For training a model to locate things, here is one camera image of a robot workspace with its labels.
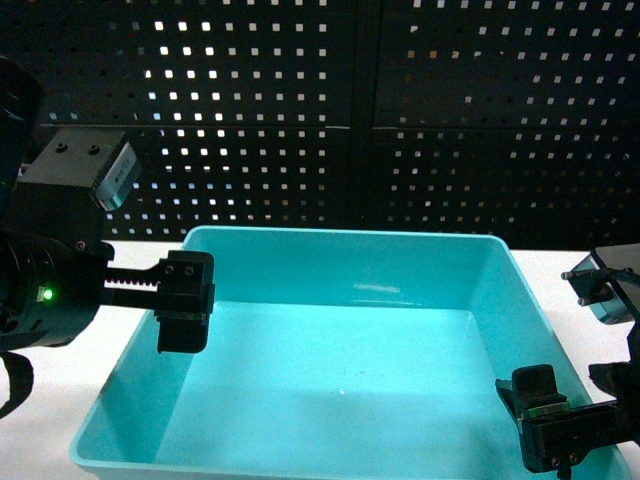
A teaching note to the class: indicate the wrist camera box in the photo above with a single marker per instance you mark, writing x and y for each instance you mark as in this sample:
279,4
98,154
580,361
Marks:
102,162
607,282

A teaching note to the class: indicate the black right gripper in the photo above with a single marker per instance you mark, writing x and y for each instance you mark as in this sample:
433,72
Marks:
556,437

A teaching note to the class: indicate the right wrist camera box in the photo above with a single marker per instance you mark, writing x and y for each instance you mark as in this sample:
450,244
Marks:
607,282

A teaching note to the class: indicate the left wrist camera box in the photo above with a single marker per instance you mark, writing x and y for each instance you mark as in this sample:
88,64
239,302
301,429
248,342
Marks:
102,162

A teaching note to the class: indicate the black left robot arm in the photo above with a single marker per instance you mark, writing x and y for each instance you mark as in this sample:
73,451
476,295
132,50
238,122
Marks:
21,97

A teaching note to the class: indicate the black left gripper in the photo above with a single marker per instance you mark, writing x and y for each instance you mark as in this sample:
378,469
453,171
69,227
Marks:
53,265

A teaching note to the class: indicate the turquoise plastic tray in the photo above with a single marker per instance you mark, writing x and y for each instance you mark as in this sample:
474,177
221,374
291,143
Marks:
332,355

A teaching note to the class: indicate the black perforated metal panel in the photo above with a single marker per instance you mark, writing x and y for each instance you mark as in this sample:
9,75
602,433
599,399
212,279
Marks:
518,119

